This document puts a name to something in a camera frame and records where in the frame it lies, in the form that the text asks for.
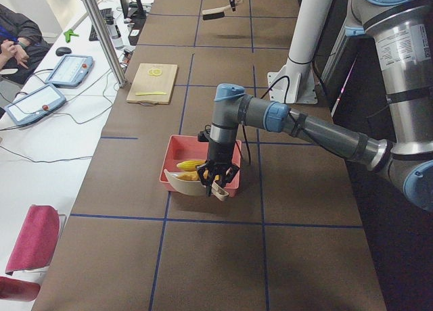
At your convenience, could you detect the aluminium frame post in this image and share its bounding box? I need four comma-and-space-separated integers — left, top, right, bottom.
82, 0, 127, 88

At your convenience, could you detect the black keyboard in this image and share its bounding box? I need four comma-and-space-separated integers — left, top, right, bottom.
88, 7, 113, 42

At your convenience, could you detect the yellow plastic toy knife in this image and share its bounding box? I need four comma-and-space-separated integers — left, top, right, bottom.
135, 91, 167, 96

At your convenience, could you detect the pink plastic bin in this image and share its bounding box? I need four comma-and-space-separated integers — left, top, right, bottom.
160, 135, 242, 197

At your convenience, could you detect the black computer mouse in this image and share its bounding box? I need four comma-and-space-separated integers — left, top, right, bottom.
55, 47, 72, 56

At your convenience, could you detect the yellow toy corn cob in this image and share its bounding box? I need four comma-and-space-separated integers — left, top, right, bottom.
176, 160, 206, 172

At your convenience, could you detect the teach pendant tablet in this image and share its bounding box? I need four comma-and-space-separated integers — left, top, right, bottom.
45, 54, 94, 88
5, 84, 66, 126

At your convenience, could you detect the black monitor stand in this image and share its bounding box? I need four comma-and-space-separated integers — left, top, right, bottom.
120, 0, 146, 19

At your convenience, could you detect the wooden cutting board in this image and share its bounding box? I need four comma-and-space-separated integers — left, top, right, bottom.
127, 64, 178, 105

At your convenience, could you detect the tan toy ginger root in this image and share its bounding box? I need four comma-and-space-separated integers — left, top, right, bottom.
175, 171, 200, 181

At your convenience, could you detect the seated person dark jacket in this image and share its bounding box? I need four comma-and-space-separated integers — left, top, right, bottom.
1, 5, 51, 85

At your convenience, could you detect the red fabric chair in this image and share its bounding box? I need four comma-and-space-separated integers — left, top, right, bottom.
1, 205, 68, 302

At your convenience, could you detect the lower toy lemon slice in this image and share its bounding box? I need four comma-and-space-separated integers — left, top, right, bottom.
147, 68, 163, 77

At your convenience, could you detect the white handled black brush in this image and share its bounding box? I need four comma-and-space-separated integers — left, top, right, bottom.
202, 0, 244, 20

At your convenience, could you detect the near teach pendant tablet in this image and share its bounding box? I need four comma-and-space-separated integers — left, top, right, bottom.
5, 84, 66, 126

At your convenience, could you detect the green plastic clamp tool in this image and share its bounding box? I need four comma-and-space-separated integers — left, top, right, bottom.
64, 28, 79, 43

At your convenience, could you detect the beige plastic dustpan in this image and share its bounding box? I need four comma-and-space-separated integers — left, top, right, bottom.
162, 169, 229, 201

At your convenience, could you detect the far teach pendant tablet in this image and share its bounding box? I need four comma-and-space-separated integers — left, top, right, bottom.
45, 54, 94, 88

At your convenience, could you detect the clear water bottle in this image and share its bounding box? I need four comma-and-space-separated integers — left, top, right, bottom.
104, 16, 124, 49

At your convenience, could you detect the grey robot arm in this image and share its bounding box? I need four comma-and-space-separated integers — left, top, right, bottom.
198, 0, 432, 211

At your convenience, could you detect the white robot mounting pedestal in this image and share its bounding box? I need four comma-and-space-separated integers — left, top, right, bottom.
268, 0, 333, 104

